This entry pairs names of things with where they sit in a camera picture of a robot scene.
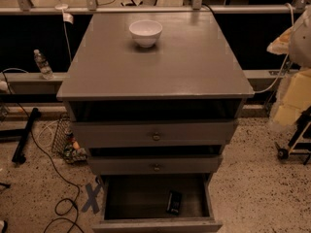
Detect dark blueberry rxbar wrapper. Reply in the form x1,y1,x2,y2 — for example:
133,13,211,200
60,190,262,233
166,190,182,216

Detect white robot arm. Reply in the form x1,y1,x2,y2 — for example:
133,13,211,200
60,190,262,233
266,6,311,129

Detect grey top drawer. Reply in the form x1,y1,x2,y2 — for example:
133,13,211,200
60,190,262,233
71,120,237,149

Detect grey drawer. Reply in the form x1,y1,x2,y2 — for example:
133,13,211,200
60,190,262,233
92,174,223,233
71,120,237,149
87,146,223,175

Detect grey drawer cabinet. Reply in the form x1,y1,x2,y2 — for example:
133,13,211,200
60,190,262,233
56,11,256,233

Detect grey bottom drawer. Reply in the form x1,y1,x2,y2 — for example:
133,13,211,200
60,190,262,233
92,174,223,233

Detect grey middle drawer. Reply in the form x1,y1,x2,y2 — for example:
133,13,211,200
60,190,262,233
87,146,223,175

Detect wheeled cart base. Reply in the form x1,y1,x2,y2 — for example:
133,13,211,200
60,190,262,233
275,106,311,165

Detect white ceramic bowl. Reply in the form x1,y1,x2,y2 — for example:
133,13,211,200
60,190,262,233
129,19,162,48

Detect clear plastic water bottle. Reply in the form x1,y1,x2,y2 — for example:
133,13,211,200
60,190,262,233
34,50,53,80

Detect white desk lamp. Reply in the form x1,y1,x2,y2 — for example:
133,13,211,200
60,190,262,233
55,0,74,24

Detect black metal stand leg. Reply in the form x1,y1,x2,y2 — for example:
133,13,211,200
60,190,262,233
12,108,41,164

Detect white hanging cable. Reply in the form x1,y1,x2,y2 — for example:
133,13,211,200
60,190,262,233
253,2,295,94

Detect wire basket with items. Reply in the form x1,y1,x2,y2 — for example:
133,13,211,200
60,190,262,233
52,117,86,164

